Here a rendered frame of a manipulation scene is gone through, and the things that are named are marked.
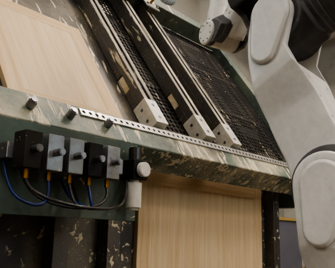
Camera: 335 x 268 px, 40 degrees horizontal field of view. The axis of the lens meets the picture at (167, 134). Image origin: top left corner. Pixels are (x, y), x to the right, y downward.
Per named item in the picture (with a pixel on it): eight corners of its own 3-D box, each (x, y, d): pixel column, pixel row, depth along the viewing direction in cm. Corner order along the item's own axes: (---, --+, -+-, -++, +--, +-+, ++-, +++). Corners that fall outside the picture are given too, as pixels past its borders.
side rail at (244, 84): (295, 181, 257) (310, 168, 252) (206, 57, 318) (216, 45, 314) (302, 182, 262) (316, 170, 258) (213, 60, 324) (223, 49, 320)
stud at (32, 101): (26, 109, 122) (31, 101, 121) (24, 102, 123) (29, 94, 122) (34, 110, 124) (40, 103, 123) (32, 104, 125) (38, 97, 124)
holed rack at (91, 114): (81, 115, 137) (82, 114, 137) (77, 108, 139) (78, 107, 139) (321, 176, 255) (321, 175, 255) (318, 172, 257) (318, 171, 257)
